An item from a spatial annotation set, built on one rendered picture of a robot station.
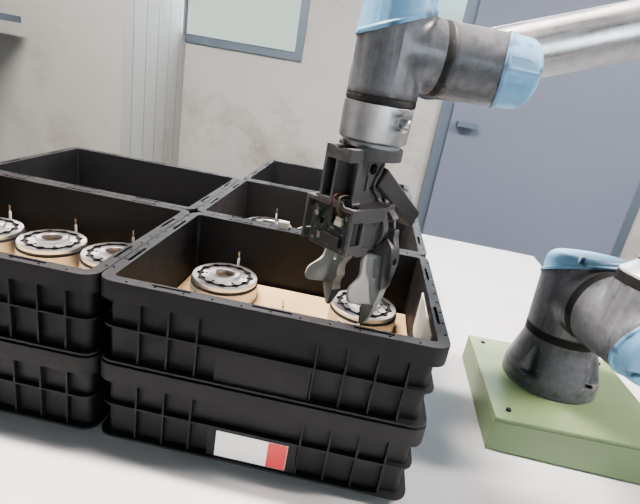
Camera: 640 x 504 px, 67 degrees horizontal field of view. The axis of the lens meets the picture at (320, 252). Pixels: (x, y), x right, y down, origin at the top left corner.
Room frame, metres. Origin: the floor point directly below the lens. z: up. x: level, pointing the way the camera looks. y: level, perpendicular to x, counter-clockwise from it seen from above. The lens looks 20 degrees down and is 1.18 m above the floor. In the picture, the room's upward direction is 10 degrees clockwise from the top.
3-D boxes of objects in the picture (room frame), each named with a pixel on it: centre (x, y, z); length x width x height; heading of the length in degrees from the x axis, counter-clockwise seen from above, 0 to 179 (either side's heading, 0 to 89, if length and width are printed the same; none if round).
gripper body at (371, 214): (0.53, -0.03, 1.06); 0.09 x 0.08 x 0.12; 138
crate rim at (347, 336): (0.61, 0.03, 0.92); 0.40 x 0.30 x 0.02; 86
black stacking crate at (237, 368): (0.61, 0.03, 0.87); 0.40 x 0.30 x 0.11; 86
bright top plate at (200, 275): (0.69, 0.14, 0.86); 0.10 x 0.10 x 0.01
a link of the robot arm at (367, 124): (0.53, -0.04, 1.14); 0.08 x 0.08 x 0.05
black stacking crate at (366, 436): (0.61, 0.03, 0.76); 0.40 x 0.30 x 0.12; 86
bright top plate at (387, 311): (0.67, -0.08, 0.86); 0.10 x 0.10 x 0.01
